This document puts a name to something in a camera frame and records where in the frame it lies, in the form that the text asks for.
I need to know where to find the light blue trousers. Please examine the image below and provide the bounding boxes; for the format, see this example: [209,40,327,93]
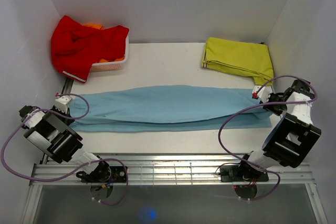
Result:
[69,86,259,133]

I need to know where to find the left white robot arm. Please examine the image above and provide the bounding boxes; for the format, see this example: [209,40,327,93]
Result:
[19,105,112,183]

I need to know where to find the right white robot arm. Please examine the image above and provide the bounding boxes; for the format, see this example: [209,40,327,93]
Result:
[237,80,321,181]

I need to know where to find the folded yellow trousers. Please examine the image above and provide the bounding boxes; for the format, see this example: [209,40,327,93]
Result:
[201,37,274,85]

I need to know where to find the red garment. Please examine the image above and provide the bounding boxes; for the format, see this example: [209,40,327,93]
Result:
[50,15,129,83]

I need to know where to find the white perforated basket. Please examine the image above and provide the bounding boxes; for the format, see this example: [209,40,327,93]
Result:
[90,36,129,72]

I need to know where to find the orange garment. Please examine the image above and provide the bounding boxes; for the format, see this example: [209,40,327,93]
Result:
[83,23,104,30]

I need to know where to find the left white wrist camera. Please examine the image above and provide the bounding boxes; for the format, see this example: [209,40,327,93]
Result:
[54,93,73,113]

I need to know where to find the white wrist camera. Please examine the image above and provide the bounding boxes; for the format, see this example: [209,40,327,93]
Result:
[54,93,73,113]
[252,85,273,103]

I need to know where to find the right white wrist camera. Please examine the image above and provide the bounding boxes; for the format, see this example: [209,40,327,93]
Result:
[252,85,273,103]

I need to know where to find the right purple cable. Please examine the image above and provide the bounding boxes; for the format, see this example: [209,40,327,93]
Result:
[218,74,318,201]

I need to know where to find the purple cable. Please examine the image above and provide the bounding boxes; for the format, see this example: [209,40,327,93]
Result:
[0,93,129,206]
[218,74,318,201]

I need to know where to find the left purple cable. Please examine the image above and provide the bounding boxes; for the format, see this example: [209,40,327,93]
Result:
[0,93,129,206]

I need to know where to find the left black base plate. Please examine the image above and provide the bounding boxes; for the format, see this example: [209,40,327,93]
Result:
[76,166,127,183]

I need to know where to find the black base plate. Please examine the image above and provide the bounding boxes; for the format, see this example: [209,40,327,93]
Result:
[215,164,269,183]
[76,166,127,183]

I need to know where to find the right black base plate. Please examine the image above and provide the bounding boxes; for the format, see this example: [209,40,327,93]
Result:
[215,164,269,183]

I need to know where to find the aluminium rail frame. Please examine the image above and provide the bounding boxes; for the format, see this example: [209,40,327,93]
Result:
[20,77,329,224]

